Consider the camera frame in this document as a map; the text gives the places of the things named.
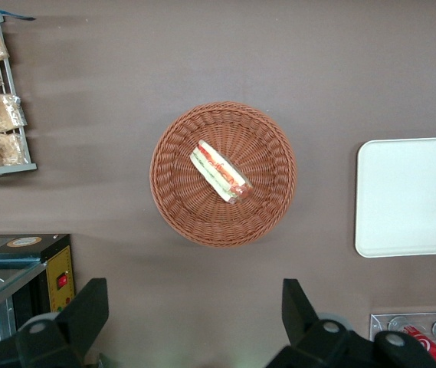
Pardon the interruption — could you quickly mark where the triangular wrapped sandwich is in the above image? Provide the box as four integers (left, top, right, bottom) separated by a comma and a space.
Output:
189, 140, 253, 204

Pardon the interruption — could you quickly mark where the clear acrylic bottle rack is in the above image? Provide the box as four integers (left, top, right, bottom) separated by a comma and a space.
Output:
369, 312, 436, 368

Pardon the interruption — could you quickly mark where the grey wire snack rack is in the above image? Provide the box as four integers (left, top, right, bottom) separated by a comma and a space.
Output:
0, 9, 38, 179

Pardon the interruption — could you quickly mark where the black food warmer appliance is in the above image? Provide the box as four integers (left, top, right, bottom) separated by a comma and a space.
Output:
0, 232, 77, 342

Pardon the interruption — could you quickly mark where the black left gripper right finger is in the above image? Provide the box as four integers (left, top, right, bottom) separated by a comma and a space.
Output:
281, 278, 321, 349

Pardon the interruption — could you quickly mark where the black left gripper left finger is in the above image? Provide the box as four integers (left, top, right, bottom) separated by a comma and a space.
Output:
54, 278, 110, 348

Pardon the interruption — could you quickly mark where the round brown wicker basket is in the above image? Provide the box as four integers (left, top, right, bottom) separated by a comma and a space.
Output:
149, 100, 298, 248

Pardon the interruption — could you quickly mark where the cream plastic tray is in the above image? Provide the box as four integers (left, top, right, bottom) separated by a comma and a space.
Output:
354, 136, 436, 258

